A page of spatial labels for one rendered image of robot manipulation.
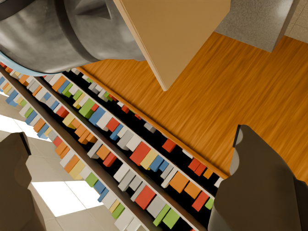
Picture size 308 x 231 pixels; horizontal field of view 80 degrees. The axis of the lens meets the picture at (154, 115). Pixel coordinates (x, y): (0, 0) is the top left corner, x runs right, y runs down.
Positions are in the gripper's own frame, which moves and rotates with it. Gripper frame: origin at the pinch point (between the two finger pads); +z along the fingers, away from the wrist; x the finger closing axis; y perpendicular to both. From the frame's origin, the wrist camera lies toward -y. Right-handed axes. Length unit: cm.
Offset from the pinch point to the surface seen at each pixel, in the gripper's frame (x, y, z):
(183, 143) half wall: 27, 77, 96
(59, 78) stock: -119, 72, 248
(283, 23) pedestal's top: 22.3, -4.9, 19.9
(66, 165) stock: -92, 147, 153
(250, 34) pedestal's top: 20.7, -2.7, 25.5
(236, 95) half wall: 67, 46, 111
